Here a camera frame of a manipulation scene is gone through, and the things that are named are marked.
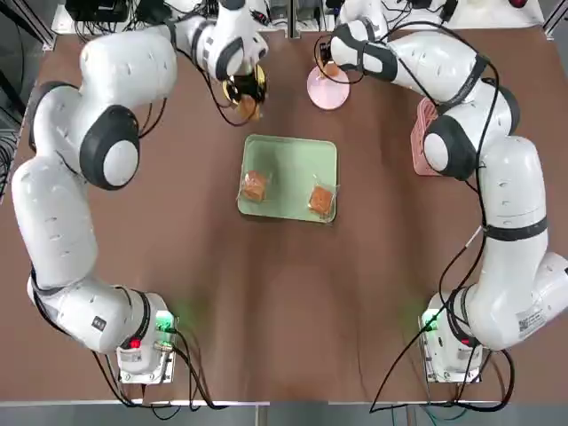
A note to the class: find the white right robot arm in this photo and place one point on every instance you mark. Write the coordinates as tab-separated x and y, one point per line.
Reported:
510	186

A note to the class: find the black power supply box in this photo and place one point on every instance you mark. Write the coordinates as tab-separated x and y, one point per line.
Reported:
279	9

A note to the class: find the small black power adapter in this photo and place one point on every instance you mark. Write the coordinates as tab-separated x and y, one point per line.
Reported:
419	3

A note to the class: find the green rectangular tray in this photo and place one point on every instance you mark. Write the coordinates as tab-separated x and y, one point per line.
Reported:
293	168

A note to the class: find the flat black power adapter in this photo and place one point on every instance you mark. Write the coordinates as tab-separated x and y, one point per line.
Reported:
448	10

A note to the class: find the aluminium frame post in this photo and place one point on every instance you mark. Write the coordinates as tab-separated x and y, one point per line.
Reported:
293	20
554	22
49	40

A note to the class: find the pale pinkish white plate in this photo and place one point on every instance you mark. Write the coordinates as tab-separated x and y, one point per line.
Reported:
328	95

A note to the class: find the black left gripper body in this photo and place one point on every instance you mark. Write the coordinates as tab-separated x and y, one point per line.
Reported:
248	84

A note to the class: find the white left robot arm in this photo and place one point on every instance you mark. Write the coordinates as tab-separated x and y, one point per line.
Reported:
124	66

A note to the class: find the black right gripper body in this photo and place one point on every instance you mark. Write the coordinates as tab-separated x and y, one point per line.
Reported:
324	51

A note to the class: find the black ribbed device box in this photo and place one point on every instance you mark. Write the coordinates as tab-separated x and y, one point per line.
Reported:
97	9

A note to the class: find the yellow round plate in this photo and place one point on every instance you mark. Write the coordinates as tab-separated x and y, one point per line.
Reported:
226	89

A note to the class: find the small pink plastic basket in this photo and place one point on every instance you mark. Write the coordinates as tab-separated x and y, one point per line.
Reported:
417	151

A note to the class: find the orange bread pack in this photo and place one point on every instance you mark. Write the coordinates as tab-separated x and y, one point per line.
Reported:
254	185
332	70
320	199
247	106

